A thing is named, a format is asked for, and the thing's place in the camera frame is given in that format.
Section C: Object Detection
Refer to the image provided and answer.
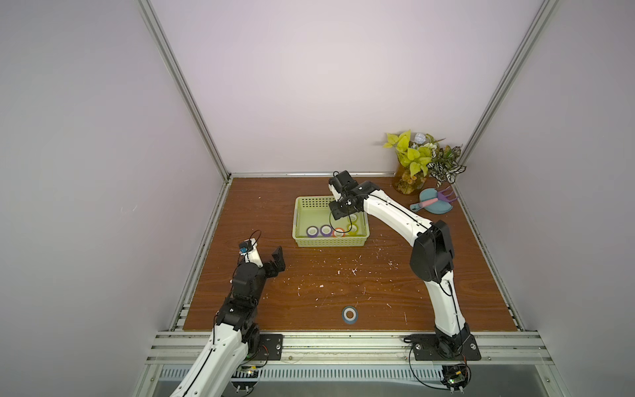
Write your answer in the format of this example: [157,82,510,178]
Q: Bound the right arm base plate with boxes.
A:
[403,333,482,362]

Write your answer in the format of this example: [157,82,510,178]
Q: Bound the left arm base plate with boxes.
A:
[246,333,284,362]

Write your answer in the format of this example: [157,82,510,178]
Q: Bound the amber vase with flowers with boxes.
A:
[391,165,428,195]

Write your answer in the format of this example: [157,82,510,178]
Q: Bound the red tape roll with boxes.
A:
[332,228,346,238]

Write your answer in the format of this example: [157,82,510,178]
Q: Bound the right controller board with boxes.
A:
[441,363,471,393]

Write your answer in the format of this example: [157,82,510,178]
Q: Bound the left controller board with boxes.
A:
[230,366,261,396]

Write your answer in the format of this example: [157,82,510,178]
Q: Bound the pink purple toy rake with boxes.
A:
[418,186,458,208]

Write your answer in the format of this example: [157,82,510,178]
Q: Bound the green leafy plant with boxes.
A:
[384,130,466,187]

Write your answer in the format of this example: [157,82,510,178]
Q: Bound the green perforated storage basket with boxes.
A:
[292,196,370,247]

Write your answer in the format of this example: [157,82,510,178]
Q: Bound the blue tape roll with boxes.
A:
[342,306,359,325]

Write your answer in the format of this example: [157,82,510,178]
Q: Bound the controller board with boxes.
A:
[230,366,261,396]
[441,363,471,393]

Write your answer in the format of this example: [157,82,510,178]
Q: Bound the purple tape roll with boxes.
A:
[306,226,320,238]
[320,224,333,238]

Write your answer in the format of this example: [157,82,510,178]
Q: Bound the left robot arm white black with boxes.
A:
[172,238,286,396]

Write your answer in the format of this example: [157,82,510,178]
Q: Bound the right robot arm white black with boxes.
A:
[329,171,471,358]

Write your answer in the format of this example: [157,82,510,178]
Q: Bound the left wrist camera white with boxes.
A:
[238,238,263,268]

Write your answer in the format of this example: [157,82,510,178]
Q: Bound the aluminium front rail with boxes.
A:
[145,331,553,365]

